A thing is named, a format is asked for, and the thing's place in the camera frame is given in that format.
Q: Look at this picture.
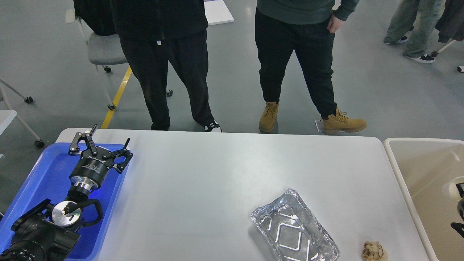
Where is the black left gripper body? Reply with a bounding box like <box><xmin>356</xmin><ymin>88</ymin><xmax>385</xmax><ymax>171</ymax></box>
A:
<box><xmin>70</xmin><ymin>146</ymin><xmax>117</xmax><ymax>190</ymax></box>

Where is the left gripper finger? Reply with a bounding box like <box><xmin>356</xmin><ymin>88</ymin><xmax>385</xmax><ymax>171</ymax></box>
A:
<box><xmin>69</xmin><ymin>125</ymin><xmax>98</xmax><ymax>156</ymax></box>
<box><xmin>105</xmin><ymin>138</ymin><xmax>134</xmax><ymax>174</ymax></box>

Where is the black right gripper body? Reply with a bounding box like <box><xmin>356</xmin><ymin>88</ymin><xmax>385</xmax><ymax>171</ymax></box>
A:
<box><xmin>457</xmin><ymin>198</ymin><xmax>464</xmax><ymax>221</ymax></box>

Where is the white paper cup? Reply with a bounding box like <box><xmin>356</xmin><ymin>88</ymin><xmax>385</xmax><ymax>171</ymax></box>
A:
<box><xmin>448</xmin><ymin>176</ymin><xmax>464</xmax><ymax>203</ymax></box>

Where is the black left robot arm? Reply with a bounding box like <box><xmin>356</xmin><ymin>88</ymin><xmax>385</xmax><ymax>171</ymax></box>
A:
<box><xmin>1</xmin><ymin>125</ymin><xmax>133</xmax><ymax>261</ymax></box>

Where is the blue plastic tray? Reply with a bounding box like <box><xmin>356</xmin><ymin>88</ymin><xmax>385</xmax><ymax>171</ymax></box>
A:
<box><xmin>0</xmin><ymin>142</ymin><xmax>127</xmax><ymax>261</ymax></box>

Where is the beige plastic bin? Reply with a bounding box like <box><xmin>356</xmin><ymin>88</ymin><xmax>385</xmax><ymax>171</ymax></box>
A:
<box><xmin>384</xmin><ymin>138</ymin><xmax>464</xmax><ymax>261</ymax></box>

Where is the white side table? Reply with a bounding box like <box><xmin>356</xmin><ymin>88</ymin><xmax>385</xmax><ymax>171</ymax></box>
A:
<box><xmin>0</xmin><ymin>79</ymin><xmax>45</xmax><ymax>149</ymax></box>

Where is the crumpled brown paper ball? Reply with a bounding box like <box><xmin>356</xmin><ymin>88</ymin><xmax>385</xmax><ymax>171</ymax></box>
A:
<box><xmin>362</xmin><ymin>241</ymin><xmax>389</xmax><ymax>261</ymax></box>

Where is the grey office chair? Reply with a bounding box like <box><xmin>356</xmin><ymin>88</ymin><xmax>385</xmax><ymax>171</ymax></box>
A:
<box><xmin>65</xmin><ymin>9</ymin><xmax>173</xmax><ymax>111</ymax></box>

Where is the person in black trousers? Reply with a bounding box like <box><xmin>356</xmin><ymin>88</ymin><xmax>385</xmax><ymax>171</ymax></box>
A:
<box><xmin>74</xmin><ymin>0</ymin><xmax>222</xmax><ymax>132</ymax></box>

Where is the clear floor plate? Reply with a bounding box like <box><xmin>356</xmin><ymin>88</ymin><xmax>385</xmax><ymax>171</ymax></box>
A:
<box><xmin>315</xmin><ymin>119</ymin><xmax>324</xmax><ymax>133</ymax></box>

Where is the chair with dark coat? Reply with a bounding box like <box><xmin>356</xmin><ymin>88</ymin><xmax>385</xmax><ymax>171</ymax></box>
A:
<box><xmin>431</xmin><ymin>0</ymin><xmax>464</xmax><ymax>58</ymax></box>

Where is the aluminium foil tray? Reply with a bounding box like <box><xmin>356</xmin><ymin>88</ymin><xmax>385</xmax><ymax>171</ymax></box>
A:
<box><xmin>250</xmin><ymin>188</ymin><xmax>341</xmax><ymax>261</ymax></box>

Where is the white board on floor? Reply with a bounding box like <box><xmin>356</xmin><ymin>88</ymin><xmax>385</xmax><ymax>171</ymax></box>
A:
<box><xmin>204</xmin><ymin>0</ymin><xmax>234</xmax><ymax>25</ymax></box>

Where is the person in grey jeans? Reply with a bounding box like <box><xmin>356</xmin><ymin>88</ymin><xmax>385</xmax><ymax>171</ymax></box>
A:
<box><xmin>383</xmin><ymin>0</ymin><xmax>445</xmax><ymax>64</ymax></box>

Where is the person with tan boots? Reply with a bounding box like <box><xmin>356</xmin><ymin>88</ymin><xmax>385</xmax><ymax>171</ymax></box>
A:
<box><xmin>255</xmin><ymin>0</ymin><xmax>367</xmax><ymax>135</ymax></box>

